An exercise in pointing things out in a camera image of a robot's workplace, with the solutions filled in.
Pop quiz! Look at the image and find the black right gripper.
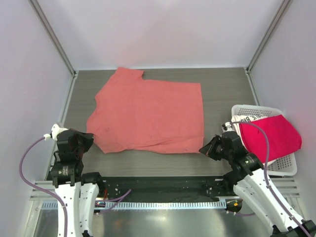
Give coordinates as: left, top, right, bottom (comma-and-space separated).
199, 135, 232, 160

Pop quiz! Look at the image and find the salmon pink t-shirt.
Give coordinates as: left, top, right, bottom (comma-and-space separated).
86, 67, 204, 154

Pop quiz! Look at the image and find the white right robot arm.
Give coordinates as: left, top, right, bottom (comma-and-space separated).
200, 131, 316, 237

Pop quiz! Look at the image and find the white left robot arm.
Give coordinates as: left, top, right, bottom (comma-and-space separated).
50, 124, 105, 237

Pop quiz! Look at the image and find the cream printed t-shirt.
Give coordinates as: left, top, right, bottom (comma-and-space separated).
231, 114, 267, 136

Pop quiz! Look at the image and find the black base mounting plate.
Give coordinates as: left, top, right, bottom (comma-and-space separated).
98, 176, 235, 203

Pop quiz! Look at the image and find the white perforated plastic basket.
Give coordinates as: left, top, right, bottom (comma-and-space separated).
232, 105, 302, 176

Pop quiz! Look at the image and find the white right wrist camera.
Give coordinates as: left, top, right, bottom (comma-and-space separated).
222, 121, 235, 133

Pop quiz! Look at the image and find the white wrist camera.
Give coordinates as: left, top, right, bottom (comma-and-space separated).
222, 121, 235, 133
43, 123, 68, 141

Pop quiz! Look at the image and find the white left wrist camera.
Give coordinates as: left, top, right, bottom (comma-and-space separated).
43, 123, 68, 141

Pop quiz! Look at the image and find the white slotted cable duct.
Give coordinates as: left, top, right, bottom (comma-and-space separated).
41, 199, 227, 211

